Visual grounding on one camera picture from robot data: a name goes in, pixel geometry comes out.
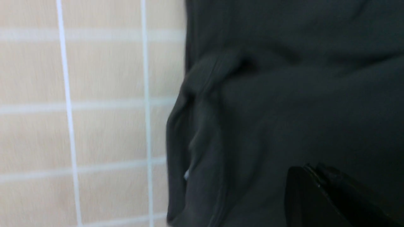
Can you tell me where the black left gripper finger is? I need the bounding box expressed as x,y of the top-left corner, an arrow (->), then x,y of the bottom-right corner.
284,163 -> 401,227

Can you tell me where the beige checkered table cloth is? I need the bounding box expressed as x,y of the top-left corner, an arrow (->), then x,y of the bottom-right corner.
0,0 -> 185,227

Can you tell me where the dark gray long-sleeved shirt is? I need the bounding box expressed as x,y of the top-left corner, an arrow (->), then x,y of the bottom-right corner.
166,0 -> 404,227

